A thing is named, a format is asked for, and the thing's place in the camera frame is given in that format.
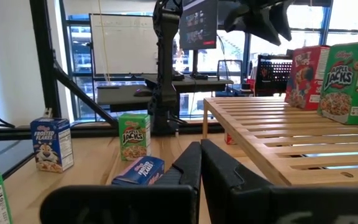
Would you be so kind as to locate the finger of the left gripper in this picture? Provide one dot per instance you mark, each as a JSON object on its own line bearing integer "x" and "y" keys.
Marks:
{"x": 283, "y": 18}
{"x": 253, "y": 21}

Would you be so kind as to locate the white whiteboard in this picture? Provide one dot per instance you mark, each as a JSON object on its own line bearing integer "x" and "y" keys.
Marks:
{"x": 123, "y": 43}

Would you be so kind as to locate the dark monitor with red button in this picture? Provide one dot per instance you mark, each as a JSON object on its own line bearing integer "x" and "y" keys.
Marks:
{"x": 197, "y": 25}

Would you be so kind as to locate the blue Frosted Flakes cereal box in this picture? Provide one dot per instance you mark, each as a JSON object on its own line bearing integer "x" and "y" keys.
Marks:
{"x": 141, "y": 171}
{"x": 50, "y": 146}

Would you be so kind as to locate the mesh office chair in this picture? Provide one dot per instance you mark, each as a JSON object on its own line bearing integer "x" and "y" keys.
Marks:
{"x": 230, "y": 74}

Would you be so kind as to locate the grey desk top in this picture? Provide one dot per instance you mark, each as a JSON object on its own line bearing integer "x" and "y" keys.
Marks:
{"x": 210, "y": 83}
{"x": 117, "y": 96}

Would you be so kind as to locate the black computer mouse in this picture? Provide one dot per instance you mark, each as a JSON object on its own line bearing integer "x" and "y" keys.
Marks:
{"x": 143, "y": 92}

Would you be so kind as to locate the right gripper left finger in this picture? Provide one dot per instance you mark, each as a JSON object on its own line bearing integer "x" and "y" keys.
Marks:
{"x": 135, "y": 205}

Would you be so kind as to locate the black perforated crate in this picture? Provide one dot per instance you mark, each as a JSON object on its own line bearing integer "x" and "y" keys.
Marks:
{"x": 272, "y": 74}

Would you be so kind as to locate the light wooden slatted shelf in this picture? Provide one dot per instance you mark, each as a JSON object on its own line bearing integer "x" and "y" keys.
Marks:
{"x": 259, "y": 124}

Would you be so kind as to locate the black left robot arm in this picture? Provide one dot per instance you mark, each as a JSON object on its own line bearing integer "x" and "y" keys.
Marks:
{"x": 166, "y": 62}

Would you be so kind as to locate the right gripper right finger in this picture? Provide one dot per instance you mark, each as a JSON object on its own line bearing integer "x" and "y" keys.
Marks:
{"x": 244, "y": 199}

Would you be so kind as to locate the black aluminium rig frame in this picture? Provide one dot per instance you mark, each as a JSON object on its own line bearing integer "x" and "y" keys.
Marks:
{"x": 43, "y": 62}

